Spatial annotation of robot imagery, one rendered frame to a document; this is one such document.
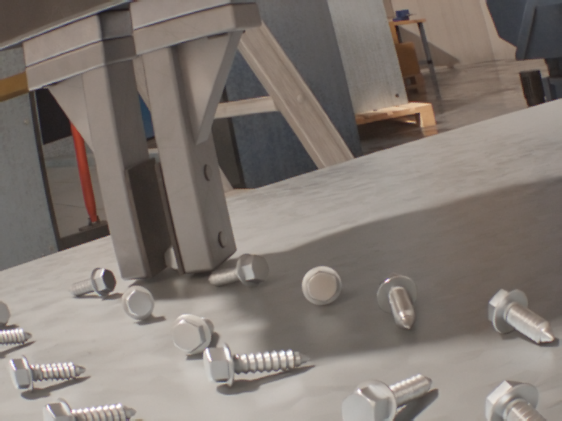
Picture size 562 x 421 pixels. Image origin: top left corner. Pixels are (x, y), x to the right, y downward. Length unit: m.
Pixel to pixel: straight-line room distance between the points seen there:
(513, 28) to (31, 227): 1.29
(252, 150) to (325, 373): 2.33
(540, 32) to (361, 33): 4.88
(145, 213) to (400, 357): 0.15
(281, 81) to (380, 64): 5.04
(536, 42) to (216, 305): 1.68
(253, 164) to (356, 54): 4.22
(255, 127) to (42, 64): 2.21
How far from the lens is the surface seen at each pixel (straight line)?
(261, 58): 1.72
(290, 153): 2.60
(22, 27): 0.34
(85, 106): 0.34
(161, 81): 0.32
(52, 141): 6.99
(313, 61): 2.66
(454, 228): 0.33
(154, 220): 0.34
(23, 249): 2.28
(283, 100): 1.70
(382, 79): 6.76
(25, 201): 2.28
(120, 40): 0.34
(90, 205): 2.41
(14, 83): 1.50
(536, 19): 1.89
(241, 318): 0.27
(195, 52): 0.32
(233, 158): 2.52
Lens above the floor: 0.72
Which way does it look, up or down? 9 degrees down
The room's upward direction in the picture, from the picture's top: 12 degrees counter-clockwise
